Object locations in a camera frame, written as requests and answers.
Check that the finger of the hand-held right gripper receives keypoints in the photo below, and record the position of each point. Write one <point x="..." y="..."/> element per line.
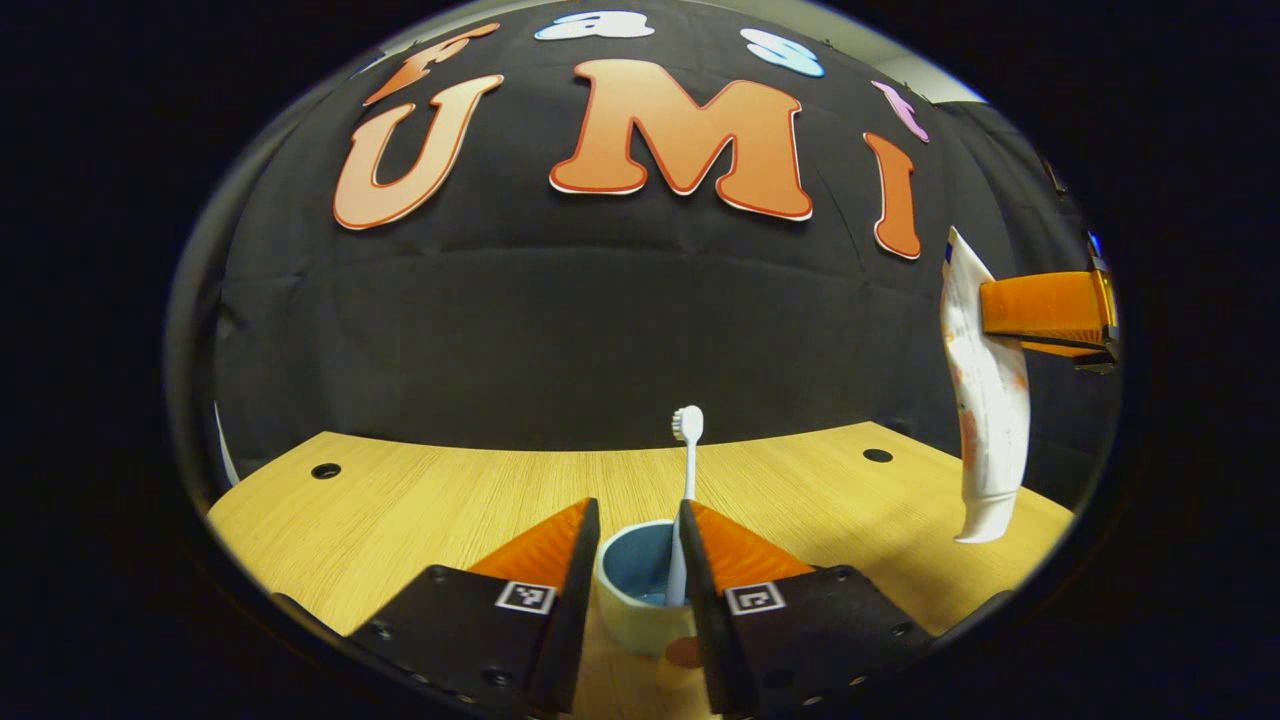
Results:
<point x="1075" y="352"/>
<point x="1040" y="305"/>

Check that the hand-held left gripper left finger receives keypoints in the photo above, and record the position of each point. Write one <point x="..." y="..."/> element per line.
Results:
<point x="475" y="640"/>

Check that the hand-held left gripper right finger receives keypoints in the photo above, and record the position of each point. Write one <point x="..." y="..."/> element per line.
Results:
<point x="800" y="640"/>

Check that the white toothpaste tube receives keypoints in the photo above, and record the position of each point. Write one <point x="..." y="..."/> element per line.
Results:
<point x="990" y="420"/>

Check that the pale blue toothbrush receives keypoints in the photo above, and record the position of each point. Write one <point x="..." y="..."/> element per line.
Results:
<point x="688" y="470"/>

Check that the wooden desktop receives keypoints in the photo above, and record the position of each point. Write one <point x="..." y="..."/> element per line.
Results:
<point x="400" y="510"/>

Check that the white panel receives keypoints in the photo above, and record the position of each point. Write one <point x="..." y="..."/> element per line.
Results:
<point x="226" y="450"/>

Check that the black backdrop cloth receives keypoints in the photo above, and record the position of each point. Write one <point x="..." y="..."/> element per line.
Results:
<point x="600" y="330"/>

